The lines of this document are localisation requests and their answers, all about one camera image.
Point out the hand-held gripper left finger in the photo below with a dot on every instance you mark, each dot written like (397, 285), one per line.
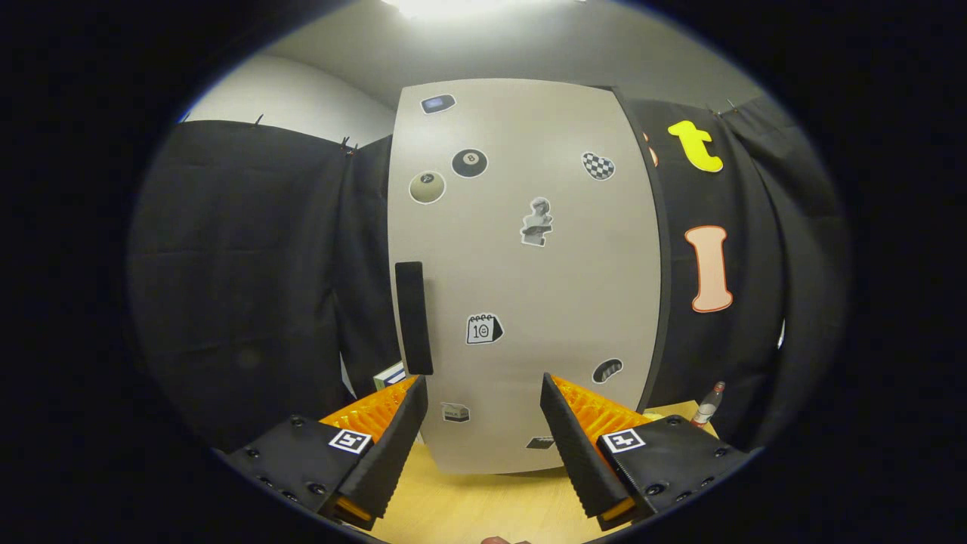
(396, 446)

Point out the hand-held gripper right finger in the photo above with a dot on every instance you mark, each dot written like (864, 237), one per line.
(574, 453)

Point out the beige shoe cabinet door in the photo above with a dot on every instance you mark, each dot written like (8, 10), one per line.
(544, 287)

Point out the dark grey shoe cabinet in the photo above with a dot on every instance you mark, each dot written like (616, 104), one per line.
(667, 287)

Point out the blue spine book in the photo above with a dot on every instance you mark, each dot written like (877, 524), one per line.
(396, 376)

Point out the white sheet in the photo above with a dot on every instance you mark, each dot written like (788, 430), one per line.
(346, 374)

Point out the small red label bottle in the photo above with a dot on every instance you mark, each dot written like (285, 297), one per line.
(706, 412)

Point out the black backdrop cloth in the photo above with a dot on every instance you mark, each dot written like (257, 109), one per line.
(242, 264)

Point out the large ceiling light panel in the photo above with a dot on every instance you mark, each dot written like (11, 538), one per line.
(453, 6)

